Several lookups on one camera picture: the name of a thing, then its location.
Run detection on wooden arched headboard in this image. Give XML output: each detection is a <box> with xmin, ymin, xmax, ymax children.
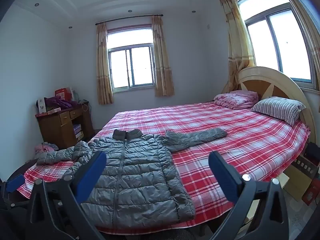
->
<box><xmin>236</xmin><ymin>66</ymin><xmax>317</xmax><ymax>140</ymax></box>

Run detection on stacked boxes in desk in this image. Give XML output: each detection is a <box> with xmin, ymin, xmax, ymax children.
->
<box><xmin>72</xmin><ymin>124</ymin><xmax>84</xmax><ymax>140</ymax></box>

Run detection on red container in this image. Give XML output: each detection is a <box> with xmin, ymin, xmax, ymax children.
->
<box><xmin>301</xmin><ymin>180</ymin><xmax>317</xmax><ymax>206</ymax></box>

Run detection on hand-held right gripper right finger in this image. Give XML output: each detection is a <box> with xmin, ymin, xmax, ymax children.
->
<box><xmin>208</xmin><ymin>151</ymin><xmax>292</xmax><ymax>240</ymax></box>

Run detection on flat pink box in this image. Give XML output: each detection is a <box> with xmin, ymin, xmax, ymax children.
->
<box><xmin>35</xmin><ymin>107</ymin><xmax>62</xmax><ymax>117</ymax></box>

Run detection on black curtain rod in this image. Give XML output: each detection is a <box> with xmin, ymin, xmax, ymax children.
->
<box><xmin>94</xmin><ymin>14</ymin><xmax>164</xmax><ymax>25</ymax></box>

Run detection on purple cloth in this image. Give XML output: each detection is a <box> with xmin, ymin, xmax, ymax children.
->
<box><xmin>46</xmin><ymin>96</ymin><xmax>78</xmax><ymax>110</ymax></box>

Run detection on pink clothes pile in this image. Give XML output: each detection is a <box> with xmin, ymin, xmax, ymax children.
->
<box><xmin>34</xmin><ymin>142</ymin><xmax>59</xmax><ymax>159</ymax></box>

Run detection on large sliding window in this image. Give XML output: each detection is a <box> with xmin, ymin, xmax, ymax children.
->
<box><xmin>236</xmin><ymin>0</ymin><xmax>320</xmax><ymax>90</ymax></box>

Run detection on bed with red plaid sheet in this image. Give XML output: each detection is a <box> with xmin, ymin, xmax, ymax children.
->
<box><xmin>19</xmin><ymin>100</ymin><xmax>312</xmax><ymax>233</ymax></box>

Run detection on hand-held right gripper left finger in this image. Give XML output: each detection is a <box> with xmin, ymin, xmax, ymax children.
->
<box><xmin>27</xmin><ymin>151</ymin><xmax>107</xmax><ymax>240</ymax></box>

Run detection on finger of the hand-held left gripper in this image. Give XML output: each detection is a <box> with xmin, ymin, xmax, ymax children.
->
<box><xmin>4</xmin><ymin>174</ymin><xmax>26</xmax><ymax>207</ymax></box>

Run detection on striped pillow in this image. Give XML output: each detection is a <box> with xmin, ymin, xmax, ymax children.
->
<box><xmin>251</xmin><ymin>97</ymin><xmax>307</xmax><ymax>127</ymax></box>

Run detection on yellow patterned curtain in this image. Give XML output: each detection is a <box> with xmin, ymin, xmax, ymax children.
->
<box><xmin>151</xmin><ymin>15</ymin><xmax>175</xmax><ymax>97</ymax></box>
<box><xmin>219</xmin><ymin>0</ymin><xmax>257</xmax><ymax>93</ymax></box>
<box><xmin>96</xmin><ymin>22</ymin><xmax>115</xmax><ymax>105</ymax></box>

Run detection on small sliding window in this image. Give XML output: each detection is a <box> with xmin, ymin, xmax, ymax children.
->
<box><xmin>107</xmin><ymin>27</ymin><xmax>155</xmax><ymax>89</ymax></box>

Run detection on grey puffer jacket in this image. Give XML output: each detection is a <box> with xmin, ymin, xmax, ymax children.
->
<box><xmin>36</xmin><ymin>127</ymin><xmax>228</xmax><ymax>230</ymax></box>

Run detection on pink folded quilt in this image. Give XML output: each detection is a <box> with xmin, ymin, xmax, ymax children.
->
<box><xmin>213</xmin><ymin>90</ymin><xmax>259</xmax><ymax>110</ymax></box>

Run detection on white printed box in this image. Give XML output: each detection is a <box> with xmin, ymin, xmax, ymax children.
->
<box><xmin>37</xmin><ymin>98</ymin><xmax>47</xmax><ymax>114</ymax></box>

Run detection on red bag on desk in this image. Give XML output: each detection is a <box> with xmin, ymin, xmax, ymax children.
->
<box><xmin>55</xmin><ymin>87</ymin><xmax>73</xmax><ymax>101</ymax></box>

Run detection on wooden bedside cabinet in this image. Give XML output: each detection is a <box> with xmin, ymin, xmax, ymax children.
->
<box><xmin>277</xmin><ymin>142</ymin><xmax>320</xmax><ymax>205</ymax></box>

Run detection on brown wooden desk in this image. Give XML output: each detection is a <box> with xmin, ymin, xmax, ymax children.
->
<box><xmin>35</xmin><ymin>102</ymin><xmax>94</xmax><ymax>150</ymax></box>

